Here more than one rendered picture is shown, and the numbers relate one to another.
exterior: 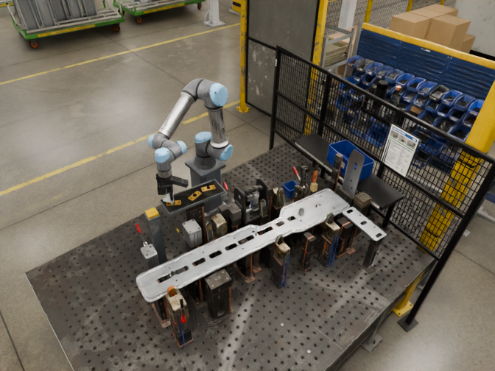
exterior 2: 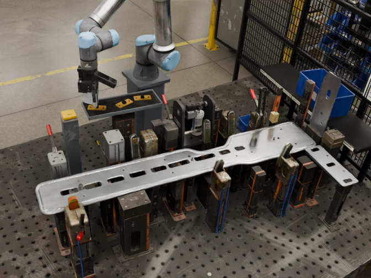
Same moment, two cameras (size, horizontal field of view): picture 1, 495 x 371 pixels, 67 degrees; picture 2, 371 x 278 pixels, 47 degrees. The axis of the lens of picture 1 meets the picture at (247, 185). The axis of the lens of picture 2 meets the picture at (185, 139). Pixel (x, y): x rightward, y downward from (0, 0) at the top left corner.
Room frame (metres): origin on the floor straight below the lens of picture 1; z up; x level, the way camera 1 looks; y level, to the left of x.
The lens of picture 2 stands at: (-0.04, -0.17, 2.32)
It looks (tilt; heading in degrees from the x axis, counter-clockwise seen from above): 38 degrees down; 6
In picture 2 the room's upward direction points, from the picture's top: 5 degrees clockwise
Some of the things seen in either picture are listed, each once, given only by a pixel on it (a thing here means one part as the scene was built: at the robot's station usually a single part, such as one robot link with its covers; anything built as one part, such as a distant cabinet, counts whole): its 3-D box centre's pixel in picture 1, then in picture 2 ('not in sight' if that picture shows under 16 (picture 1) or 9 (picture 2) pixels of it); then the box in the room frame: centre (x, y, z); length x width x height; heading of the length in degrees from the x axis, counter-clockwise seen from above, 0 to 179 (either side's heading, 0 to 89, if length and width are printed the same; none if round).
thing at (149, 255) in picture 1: (153, 271); (61, 186); (1.30, 0.53, 0.88); 0.11 x 0.10 x 0.36; 34
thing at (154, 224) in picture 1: (157, 240); (73, 153); (1.50, 0.54, 0.92); 0.08 x 0.08 x 0.44; 34
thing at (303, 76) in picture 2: (349, 160); (323, 92); (2.13, -0.71, 1.10); 0.30 x 0.17 x 0.13; 28
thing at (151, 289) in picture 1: (253, 237); (189, 162); (1.47, -0.05, 1.00); 1.38 x 0.22 x 0.02; 124
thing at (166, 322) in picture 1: (158, 299); (61, 219); (1.14, 0.47, 0.84); 0.18 x 0.06 x 0.29; 34
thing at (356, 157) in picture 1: (352, 173); (324, 103); (1.88, -0.67, 1.17); 0.12 x 0.01 x 0.34; 34
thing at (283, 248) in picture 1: (280, 264); (217, 200); (1.38, -0.20, 0.87); 0.12 x 0.09 x 0.35; 34
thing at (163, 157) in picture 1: (163, 159); (88, 46); (1.57, 0.44, 1.48); 0.09 x 0.08 x 0.11; 147
